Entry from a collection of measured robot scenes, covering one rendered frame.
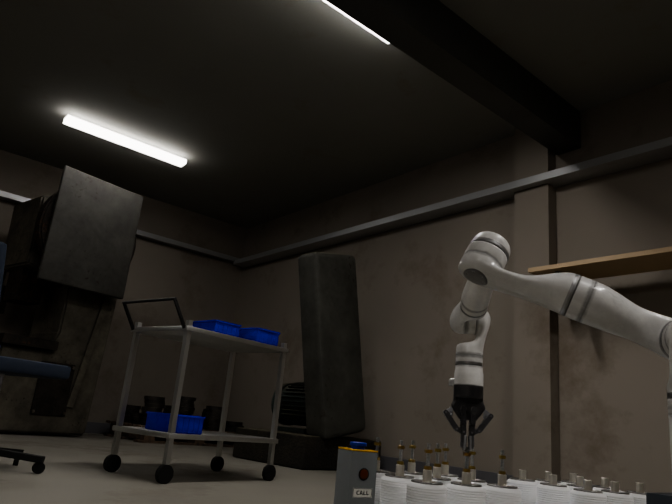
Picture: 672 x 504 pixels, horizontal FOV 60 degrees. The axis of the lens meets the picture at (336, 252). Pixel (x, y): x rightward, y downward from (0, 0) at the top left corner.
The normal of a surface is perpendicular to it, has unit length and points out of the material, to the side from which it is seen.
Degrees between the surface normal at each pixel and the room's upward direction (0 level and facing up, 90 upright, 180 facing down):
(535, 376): 90
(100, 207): 90
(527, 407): 90
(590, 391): 90
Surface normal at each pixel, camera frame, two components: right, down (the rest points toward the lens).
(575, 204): -0.76, -0.25
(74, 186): 0.79, -0.10
